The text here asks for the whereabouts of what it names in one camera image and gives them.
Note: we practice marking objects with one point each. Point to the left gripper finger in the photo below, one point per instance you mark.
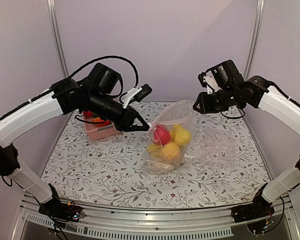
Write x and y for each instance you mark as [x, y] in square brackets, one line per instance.
[138, 128]
[137, 117]

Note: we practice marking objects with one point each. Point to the red plush tomato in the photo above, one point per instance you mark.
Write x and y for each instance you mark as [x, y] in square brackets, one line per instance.
[161, 135]

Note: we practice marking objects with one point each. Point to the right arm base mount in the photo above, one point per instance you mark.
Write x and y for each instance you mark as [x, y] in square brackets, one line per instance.
[259, 208]

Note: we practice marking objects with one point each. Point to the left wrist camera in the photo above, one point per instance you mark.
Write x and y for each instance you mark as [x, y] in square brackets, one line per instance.
[135, 94]

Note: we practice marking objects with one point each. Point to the pink dotted zip bag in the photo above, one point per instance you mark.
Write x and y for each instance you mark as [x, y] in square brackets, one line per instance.
[180, 112]

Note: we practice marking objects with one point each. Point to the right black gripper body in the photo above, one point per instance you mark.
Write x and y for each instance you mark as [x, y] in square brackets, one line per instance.
[215, 105]

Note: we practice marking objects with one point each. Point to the front aluminium rail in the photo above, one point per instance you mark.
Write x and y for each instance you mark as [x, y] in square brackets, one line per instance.
[105, 222]

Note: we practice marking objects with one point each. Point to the white plush cauliflower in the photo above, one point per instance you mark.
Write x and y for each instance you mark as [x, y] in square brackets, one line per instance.
[157, 167]

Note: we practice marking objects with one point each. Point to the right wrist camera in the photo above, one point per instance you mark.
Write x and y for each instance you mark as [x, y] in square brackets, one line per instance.
[208, 81]

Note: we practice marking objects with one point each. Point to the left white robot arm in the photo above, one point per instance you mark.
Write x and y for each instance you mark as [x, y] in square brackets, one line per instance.
[91, 94]

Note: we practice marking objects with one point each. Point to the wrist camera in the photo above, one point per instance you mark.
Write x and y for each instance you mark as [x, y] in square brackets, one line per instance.
[135, 94]
[208, 81]

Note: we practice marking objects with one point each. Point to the aluminium frame post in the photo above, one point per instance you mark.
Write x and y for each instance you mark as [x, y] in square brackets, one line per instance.
[255, 37]
[52, 11]

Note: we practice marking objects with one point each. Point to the left aluminium frame post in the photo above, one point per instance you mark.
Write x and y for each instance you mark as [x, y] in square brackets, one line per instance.
[52, 11]

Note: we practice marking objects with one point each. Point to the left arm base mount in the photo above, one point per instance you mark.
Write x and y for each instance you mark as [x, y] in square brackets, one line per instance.
[65, 212]

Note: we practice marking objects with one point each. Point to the floral tablecloth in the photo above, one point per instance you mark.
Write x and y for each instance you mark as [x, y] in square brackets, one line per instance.
[110, 171]

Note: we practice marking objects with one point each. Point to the yellow plush lemon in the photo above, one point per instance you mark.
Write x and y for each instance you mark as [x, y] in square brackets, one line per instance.
[181, 136]

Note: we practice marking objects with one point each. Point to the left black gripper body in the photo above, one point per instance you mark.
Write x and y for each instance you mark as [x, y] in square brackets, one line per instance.
[120, 122]

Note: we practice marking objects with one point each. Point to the right aluminium frame post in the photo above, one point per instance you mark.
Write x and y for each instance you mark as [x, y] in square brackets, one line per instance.
[255, 37]

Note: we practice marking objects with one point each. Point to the crinkled clear zip bag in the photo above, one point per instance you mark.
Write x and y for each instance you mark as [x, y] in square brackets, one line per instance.
[213, 148]

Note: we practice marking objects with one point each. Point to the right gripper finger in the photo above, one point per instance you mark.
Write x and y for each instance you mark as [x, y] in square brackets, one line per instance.
[200, 98]
[197, 107]

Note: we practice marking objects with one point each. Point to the pink plastic basket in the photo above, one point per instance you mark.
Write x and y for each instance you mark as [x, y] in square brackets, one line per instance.
[94, 132]

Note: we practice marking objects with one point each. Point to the yellow plush banana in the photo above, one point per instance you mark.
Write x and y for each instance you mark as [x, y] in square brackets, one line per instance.
[154, 150]

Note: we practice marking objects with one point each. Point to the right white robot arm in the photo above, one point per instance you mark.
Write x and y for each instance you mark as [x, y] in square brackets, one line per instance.
[226, 87]

